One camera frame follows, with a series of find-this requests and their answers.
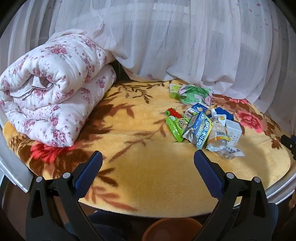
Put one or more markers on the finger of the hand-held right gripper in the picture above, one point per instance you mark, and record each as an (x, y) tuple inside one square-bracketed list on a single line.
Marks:
[(289, 142)]

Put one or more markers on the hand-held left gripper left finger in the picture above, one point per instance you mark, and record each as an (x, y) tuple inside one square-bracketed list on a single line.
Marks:
[(89, 172)]

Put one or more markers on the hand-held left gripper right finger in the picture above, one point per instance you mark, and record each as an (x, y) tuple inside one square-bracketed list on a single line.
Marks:
[(208, 172)]

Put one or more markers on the white printed label wrapper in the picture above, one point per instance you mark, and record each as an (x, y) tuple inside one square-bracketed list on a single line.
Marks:
[(232, 152)]

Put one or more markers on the clear spout drink pouch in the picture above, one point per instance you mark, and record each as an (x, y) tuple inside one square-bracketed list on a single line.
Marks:
[(218, 136)]

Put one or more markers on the blue yellow snack bag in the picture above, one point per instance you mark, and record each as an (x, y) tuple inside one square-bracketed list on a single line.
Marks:
[(200, 131)]

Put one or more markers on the green snack packet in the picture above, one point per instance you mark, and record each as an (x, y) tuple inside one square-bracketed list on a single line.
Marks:
[(177, 127)]

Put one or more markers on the dark blue packet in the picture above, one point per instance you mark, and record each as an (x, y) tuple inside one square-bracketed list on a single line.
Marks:
[(225, 114)]

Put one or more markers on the brown bowl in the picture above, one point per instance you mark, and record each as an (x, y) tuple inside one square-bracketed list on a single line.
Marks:
[(171, 228)]

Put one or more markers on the small green carton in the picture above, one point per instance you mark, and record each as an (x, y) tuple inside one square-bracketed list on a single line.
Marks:
[(174, 90)]

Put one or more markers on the yellow floral plush blanket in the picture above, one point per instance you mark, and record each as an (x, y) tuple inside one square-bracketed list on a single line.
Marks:
[(150, 173)]

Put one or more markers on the blue white milk carton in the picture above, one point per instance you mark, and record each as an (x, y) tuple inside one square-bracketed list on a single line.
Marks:
[(195, 109)]

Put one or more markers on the red green toy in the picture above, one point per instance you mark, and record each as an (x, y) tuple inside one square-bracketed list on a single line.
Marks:
[(174, 111)]

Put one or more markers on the crumpled green pink wrapper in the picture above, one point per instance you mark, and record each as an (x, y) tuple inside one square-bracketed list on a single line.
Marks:
[(194, 93)]

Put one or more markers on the folded floral quilt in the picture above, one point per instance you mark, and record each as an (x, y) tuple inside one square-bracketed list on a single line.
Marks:
[(53, 97)]

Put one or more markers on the white sheer curtain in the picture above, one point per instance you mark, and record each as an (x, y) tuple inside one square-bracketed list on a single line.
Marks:
[(185, 34)]

